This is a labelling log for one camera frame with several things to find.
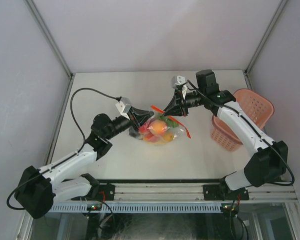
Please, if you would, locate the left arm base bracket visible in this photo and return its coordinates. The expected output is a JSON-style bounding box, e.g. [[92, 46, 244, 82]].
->
[[71, 173, 115, 202]]

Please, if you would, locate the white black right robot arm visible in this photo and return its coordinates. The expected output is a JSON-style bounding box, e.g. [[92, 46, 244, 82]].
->
[[163, 69, 291, 200]]

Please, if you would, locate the aluminium frame post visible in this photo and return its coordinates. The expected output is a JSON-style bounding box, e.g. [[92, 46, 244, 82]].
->
[[244, 0, 290, 76], [23, 0, 73, 80]]

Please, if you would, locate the aluminium frame post right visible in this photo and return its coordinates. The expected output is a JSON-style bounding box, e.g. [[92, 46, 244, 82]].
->
[[244, 0, 290, 76]]

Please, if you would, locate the dark fake avocado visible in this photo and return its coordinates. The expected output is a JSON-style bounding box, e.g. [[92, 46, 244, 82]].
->
[[129, 128, 140, 139]]

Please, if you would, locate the orange fake peach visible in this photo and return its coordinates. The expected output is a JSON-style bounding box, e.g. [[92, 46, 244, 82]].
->
[[149, 119, 168, 136]]

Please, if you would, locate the yellow fake lemon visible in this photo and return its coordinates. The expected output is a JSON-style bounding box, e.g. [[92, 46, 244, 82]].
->
[[163, 132, 174, 142]]

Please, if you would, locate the aluminium frame post left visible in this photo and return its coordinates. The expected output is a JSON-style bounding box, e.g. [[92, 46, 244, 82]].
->
[[23, 0, 73, 80]]

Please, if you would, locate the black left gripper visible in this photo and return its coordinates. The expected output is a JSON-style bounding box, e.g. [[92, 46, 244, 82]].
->
[[104, 106, 153, 140]]

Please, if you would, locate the red fake tomato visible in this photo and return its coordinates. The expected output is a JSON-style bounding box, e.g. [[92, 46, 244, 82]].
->
[[138, 121, 156, 143]]

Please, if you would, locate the green fake leafy vegetable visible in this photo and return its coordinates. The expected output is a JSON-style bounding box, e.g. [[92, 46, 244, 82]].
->
[[156, 113, 179, 128]]

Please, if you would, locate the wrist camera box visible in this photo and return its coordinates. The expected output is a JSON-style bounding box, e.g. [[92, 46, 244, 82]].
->
[[171, 75, 187, 90], [115, 97, 132, 119]]

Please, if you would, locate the clear zip top bag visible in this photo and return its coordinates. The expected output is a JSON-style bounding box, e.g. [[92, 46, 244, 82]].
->
[[129, 105, 191, 146]]

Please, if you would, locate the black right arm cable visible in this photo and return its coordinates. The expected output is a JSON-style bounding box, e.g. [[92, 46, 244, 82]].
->
[[186, 79, 296, 186]]

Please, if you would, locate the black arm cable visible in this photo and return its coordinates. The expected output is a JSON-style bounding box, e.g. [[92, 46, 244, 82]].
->
[[6, 87, 123, 210], [186, 79, 296, 186]]

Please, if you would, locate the aluminium mounting rail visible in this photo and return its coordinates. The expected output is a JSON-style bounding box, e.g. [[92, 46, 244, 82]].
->
[[100, 181, 298, 203]]

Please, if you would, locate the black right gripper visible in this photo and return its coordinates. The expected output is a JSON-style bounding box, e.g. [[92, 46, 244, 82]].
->
[[163, 88, 206, 117]]

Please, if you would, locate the perforated cable tray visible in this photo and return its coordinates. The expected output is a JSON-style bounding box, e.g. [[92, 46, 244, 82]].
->
[[49, 202, 222, 214]]

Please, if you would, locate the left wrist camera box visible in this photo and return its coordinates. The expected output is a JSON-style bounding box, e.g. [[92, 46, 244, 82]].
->
[[115, 97, 132, 119]]

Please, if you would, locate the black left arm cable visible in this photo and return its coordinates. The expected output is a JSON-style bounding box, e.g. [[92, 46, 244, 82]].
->
[[6, 87, 123, 210]]

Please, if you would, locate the pink plastic basket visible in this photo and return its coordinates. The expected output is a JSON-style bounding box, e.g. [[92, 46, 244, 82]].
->
[[211, 88, 275, 156]]

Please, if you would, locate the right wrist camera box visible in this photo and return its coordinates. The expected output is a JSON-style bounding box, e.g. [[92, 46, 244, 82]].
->
[[171, 75, 187, 90]]

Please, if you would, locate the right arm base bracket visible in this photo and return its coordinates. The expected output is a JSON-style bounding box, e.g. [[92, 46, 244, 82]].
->
[[203, 170, 251, 201]]

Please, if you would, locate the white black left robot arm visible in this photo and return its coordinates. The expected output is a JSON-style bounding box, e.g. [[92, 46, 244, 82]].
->
[[13, 106, 154, 219]]

